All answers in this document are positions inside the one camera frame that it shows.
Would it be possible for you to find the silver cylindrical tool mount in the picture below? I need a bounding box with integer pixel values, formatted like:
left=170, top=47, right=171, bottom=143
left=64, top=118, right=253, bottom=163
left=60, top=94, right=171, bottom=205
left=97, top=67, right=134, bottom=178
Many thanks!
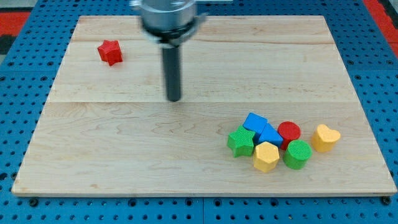
left=129, top=0, right=206, bottom=47

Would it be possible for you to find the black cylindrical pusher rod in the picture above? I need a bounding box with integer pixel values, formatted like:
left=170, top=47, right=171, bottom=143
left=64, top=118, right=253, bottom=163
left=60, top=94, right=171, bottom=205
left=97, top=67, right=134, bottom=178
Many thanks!
left=162, top=46, right=182, bottom=102

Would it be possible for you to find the red star block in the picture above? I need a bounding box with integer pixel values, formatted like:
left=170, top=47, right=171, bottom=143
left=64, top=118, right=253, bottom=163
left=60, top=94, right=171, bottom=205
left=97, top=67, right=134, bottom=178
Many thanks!
left=97, top=40, right=123, bottom=66

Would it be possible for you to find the green star block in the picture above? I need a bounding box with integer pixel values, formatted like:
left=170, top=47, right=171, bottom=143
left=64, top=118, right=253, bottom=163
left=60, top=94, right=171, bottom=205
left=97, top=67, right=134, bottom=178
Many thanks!
left=227, top=125, right=255, bottom=157

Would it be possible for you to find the light wooden board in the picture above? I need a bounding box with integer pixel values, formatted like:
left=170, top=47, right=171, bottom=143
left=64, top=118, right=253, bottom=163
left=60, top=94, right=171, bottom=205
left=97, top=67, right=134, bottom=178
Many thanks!
left=12, top=16, right=397, bottom=197

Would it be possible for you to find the blue cube block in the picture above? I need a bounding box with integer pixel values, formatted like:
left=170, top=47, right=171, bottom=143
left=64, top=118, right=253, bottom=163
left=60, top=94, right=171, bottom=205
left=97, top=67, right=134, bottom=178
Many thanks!
left=243, top=113, right=268, bottom=137

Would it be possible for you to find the blue triangle block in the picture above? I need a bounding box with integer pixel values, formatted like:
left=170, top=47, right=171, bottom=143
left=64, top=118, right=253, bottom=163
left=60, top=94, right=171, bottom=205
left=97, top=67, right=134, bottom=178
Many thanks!
left=258, top=123, right=283, bottom=147

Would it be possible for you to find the yellow hexagon block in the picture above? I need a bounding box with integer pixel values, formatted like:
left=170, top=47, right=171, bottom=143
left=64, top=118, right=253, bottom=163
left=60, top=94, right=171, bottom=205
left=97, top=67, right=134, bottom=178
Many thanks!
left=253, top=142, right=280, bottom=173

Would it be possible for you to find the red cylinder block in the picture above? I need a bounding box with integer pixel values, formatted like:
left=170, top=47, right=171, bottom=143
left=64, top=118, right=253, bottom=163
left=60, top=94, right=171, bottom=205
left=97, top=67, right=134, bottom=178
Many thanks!
left=277, top=121, right=302, bottom=150

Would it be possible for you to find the green cylinder block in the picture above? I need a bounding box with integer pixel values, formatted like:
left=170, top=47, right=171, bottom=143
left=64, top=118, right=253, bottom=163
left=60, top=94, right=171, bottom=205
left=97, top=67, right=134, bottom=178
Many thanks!
left=283, top=139, right=312, bottom=170

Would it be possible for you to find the yellow heart block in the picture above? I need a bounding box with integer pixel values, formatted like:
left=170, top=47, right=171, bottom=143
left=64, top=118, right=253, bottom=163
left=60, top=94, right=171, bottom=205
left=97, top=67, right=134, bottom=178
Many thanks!
left=311, top=124, right=341, bottom=152

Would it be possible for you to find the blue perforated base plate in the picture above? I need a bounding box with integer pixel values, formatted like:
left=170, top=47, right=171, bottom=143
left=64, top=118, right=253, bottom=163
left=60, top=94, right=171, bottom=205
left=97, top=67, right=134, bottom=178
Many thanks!
left=1, top=1, right=397, bottom=223

